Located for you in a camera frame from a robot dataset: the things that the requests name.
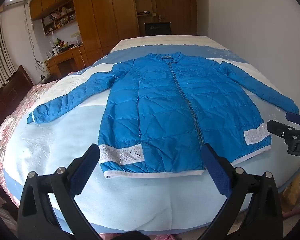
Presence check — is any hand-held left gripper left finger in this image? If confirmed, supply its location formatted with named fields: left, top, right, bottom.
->
left=17, top=144, right=102, bottom=240

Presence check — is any row of books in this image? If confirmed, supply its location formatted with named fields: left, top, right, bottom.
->
left=43, top=5, right=76, bottom=29

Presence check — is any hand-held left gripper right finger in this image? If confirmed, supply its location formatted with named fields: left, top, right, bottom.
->
left=201, top=143, right=283, bottom=240

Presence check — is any bed with blue-white cover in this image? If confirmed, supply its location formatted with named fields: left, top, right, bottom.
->
left=0, top=35, right=300, bottom=235

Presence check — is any striped window curtain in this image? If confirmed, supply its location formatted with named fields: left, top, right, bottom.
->
left=0, top=12, right=17, bottom=88

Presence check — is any wooden desk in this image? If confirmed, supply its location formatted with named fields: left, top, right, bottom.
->
left=45, top=44, right=87, bottom=78

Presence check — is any dark wooden headboard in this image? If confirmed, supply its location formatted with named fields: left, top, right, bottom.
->
left=0, top=65, right=34, bottom=140

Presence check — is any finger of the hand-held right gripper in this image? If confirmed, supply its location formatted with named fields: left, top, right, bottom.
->
left=286, top=112, right=300, bottom=126
left=267, top=120, right=296, bottom=138

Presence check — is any wooden wardrobe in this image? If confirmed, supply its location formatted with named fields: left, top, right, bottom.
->
left=30, top=0, right=155, bottom=67

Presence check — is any white hanging cable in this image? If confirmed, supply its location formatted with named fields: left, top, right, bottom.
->
left=23, top=2, right=48, bottom=71

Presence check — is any pink floral quilt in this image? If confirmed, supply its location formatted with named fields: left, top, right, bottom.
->
left=0, top=79, right=60, bottom=205

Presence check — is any blue padded jacket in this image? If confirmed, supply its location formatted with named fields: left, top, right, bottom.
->
left=27, top=52, right=300, bottom=179

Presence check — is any wooden bookshelf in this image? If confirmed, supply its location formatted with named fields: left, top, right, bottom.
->
left=41, top=0, right=77, bottom=37

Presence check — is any wooden door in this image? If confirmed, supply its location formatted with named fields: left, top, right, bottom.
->
left=154, top=0, right=198, bottom=36

